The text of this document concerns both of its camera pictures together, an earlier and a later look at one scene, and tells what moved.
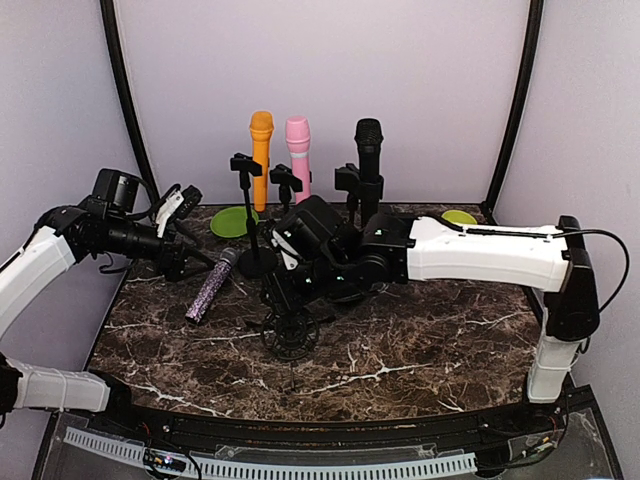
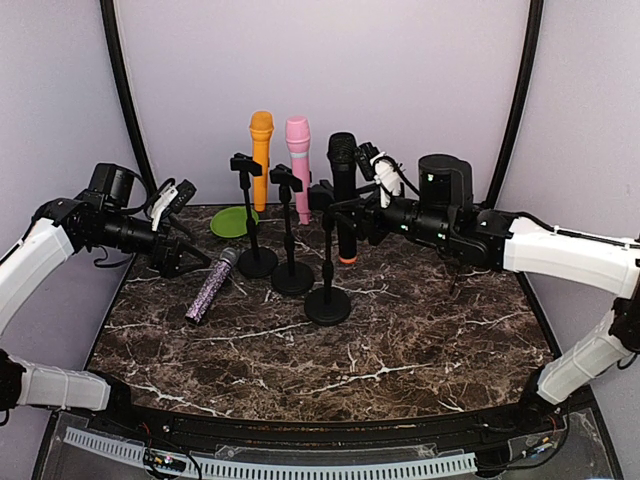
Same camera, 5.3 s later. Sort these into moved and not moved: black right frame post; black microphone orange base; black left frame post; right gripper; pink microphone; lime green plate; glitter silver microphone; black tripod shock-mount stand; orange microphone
Moved: black tripod shock-mount stand; black microphone orange base; right gripper
Not moved: lime green plate; black right frame post; orange microphone; pink microphone; black left frame post; glitter silver microphone
